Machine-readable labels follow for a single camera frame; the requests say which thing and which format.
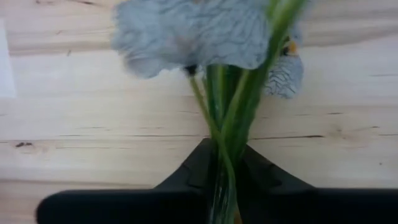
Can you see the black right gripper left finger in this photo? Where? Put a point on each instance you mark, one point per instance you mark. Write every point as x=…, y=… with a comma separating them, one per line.
x=124, y=205

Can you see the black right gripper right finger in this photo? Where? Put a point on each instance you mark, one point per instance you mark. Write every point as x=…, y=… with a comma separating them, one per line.
x=311, y=205

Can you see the clear vase with white flowers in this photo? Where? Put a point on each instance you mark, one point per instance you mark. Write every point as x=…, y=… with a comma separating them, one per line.
x=192, y=31

